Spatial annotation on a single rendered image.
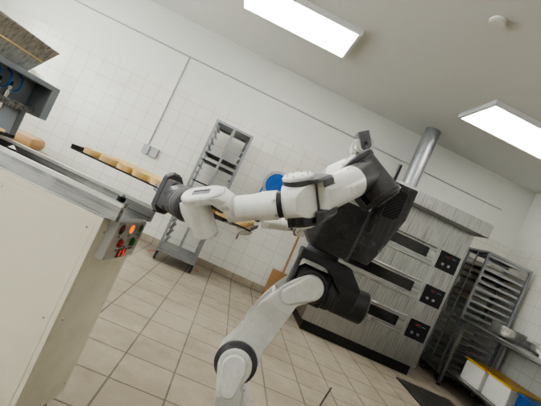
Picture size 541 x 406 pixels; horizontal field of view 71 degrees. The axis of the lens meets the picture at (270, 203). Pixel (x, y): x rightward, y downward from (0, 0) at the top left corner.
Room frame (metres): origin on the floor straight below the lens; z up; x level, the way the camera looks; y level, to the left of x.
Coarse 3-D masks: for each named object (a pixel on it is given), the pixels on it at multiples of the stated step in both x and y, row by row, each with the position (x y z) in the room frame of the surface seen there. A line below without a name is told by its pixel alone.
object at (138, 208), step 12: (0, 144) 1.54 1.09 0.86; (12, 144) 1.54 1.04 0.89; (36, 156) 1.53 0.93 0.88; (60, 168) 1.53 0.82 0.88; (72, 168) 1.53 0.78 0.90; (84, 180) 1.52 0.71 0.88; (96, 180) 1.51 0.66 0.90; (108, 192) 1.51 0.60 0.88; (120, 192) 1.51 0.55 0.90; (132, 204) 1.50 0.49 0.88; (144, 204) 1.50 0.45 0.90; (144, 216) 1.50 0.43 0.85
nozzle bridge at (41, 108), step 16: (0, 64) 1.52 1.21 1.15; (16, 64) 1.49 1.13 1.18; (16, 80) 1.62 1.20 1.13; (32, 80) 1.60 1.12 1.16; (0, 96) 1.52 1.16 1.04; (16, 96) 1.66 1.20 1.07; (32, 96) 1.73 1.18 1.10; (48, 96) 1.72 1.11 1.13; (0, 112) 1.75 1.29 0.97; (16, 112) 1.74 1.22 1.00; (32, 112) 1.72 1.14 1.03; (48, 112) 1.76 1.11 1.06; (16, 128) 1.77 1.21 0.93
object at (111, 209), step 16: (0, 160) 1.24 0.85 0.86; (16, 160) 1.23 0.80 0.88; (32, 160) 1.25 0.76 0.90; (32, 176) 1.23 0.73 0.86; (48, 176) 1.23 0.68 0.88; (64, 176) 1.23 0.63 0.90; (64, 192) 1.22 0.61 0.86; (80, 192) 1.22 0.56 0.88; (96, 192) 1.21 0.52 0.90; (96, 208) 1.21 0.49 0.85; (112, 208) 1.21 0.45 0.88
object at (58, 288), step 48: (0, 192) 1.22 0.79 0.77; (48, 192) 1.22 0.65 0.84; (0, 240) 1.22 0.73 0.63; (48, 240) 1.21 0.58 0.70; (96, 240) 1.22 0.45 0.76; (0, 288) 1.21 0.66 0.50; (48, 288) 1.20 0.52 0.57; (96, 288) 1.38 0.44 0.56; (0, 336) 1.21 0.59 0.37; (48, 336) 1.21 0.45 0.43; (0, 384) 1.20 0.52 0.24; (48, 384) 1.37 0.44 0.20
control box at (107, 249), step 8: (112, 224) 1.25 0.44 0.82; (120, 224) 1.26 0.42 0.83; (128, 224) 1.32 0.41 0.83; (136, 224) 1.39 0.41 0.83; (144, 224) 1.47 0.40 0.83; (112, 232) 1.25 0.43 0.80; (128, 232) 1.35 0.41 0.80; (136, 232) 1.43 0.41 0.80; (104, 240) 1.25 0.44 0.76; (112, 240) 1.25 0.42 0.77; (128, 240) 1.39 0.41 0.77; (136, 240) 1.46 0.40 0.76; (104, 248) 1.25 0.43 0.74; (112, 248) 1.28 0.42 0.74; (120, 248) 1.35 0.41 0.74; (128, 248) 1.42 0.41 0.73; (96, 256) 1.25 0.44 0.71; (104, 256) 1.25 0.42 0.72; (112, 256) 1.31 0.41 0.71; (120, 256) 1.38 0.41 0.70
